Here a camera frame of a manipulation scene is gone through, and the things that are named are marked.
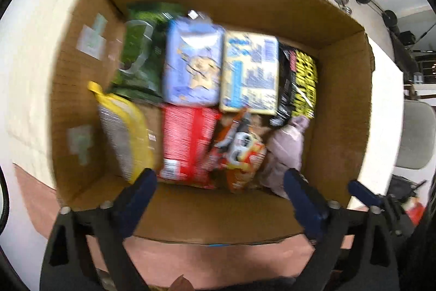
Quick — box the yellow banana-shaped pouch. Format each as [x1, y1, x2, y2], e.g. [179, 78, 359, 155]
[88, 81, 155, 184]

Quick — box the cardboard box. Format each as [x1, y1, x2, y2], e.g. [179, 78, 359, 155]
[49, 0, 375, 245]

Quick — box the orange snack packet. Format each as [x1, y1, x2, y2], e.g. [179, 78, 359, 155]
[208, 107, 268, 194]

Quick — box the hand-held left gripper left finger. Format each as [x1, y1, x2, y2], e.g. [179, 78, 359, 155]
[40, 167, 159, 291]

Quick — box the grey shell chair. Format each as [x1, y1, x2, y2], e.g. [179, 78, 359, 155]
[392, 99, 436, 172]

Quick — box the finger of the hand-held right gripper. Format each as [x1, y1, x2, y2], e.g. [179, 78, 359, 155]
[347, 180, 414, 237]

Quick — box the light blue tissue pack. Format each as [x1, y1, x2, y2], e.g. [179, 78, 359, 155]
[162, 16, 225, 107]

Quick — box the black box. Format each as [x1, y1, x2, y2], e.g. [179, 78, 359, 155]
[398, 31, 417, 47]

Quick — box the cream and blue carton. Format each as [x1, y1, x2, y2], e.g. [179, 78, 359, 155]
[220, 30, 280, 116]

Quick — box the black and yellow snack packet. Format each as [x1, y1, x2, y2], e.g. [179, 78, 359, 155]
[269, 45, 319, 128]

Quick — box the red snack packet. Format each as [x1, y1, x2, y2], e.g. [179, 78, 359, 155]
[157, 105, 220, 190]

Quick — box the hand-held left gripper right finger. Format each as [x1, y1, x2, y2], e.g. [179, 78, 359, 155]
[283, 167, 401, 291]

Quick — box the small red object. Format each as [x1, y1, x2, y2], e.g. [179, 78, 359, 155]
[407, 199, 425, 225]

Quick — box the black cable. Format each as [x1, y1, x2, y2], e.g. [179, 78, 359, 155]
[0, 168, 11, 233]

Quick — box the person's dark fleece clothing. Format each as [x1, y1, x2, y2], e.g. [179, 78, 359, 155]
[150, 277, 307, 291]

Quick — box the dark green snack packet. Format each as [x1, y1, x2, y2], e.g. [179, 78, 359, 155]
[111, 2, 186, 104]

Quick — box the lilac knotted cloth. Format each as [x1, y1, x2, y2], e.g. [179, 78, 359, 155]
[257, 115, 310, 199]

